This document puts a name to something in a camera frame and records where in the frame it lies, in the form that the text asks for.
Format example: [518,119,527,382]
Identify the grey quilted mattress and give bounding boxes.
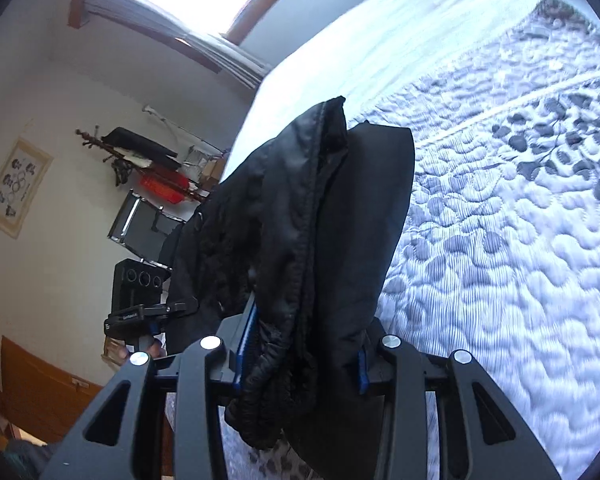
[164,0,600,480]

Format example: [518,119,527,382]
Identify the black pants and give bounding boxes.
[166,96,415,479]

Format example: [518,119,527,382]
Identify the black speaker box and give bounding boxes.
[111,259,171,313]

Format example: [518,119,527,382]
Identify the red bag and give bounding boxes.
[140,168,189,205]

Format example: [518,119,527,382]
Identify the grey window blind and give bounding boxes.
[84,0,271,89]

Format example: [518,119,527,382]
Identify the black folding chair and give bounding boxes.
[108,190,185,270]

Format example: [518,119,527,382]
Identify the wooden coat rack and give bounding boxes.
[74,129,208,203]

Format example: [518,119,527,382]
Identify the framed wall picture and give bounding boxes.
[0,138,53,238]

